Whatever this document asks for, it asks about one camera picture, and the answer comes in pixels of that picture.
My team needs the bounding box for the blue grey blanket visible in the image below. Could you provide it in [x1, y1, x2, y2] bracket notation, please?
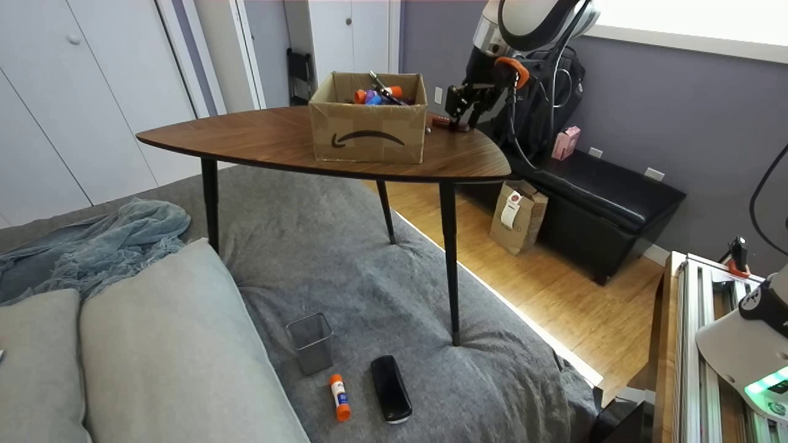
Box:
[0, 197, 195, 308]

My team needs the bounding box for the red and black clamp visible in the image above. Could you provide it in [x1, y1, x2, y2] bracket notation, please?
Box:
[720, 234, 755, 280]

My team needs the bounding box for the white cabinet with knobs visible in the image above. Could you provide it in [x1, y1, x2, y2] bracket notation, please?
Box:
[305, 0, 404, 87]

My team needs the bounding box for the black backpack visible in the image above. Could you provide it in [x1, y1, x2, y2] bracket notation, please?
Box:
[490, 47, 592, 168]

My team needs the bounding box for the grey plate with black knob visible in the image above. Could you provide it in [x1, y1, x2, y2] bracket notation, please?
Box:
[694, 266, 788, 424]

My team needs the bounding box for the orange and white glue stick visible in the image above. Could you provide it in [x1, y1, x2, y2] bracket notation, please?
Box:
[325, 372, 355, 426]

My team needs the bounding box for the wooden table with black legs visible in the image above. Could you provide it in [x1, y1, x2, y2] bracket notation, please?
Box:
[134, 104, 515, 350]

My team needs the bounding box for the cardboard box with smile logo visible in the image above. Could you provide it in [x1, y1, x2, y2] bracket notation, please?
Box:
[305, 69, 433, 165]

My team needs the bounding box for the black hanging cable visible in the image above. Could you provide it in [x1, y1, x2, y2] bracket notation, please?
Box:
[747, 139, 788, 258]

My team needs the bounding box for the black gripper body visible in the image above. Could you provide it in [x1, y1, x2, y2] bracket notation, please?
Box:
[447, 75, 500, 112]

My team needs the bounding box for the brown paper bag with tag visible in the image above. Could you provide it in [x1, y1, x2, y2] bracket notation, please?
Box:
[488, 178, 552, 258]

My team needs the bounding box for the pink box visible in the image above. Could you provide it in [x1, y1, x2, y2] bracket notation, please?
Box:
[550, 123, 584, 162]

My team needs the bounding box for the small grey sofa cushion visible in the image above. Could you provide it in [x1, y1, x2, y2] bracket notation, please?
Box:
[0, 285, 95, 443]

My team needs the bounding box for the large grey sofa cushion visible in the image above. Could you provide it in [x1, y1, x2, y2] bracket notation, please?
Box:
[76, 237, 313, 443]

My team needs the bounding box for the bright window with sill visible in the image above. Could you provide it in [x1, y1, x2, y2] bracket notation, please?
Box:
[584, 0, 788, 67]

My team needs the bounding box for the white closet door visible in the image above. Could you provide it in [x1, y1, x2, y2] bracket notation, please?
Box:
[0, 0, 206, 227]

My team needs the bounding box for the black ottoman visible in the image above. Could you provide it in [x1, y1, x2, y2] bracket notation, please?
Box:
[474, 120, 691, 287]

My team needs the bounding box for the grey mesh pen cup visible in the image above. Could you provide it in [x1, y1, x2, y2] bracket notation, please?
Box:
[284, 309, 339, 378]

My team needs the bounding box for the black phone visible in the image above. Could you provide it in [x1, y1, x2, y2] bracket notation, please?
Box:
[368, 351, 416, 426]

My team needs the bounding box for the black stand base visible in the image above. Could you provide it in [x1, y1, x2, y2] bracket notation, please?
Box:
[589, 390, 660, 443]

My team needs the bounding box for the black rack by door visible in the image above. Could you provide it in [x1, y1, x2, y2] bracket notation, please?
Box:
[287, 47, 321, 107]

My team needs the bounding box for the aluminium profile frame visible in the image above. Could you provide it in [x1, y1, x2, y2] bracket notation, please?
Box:
[654, 249, 788, 443]

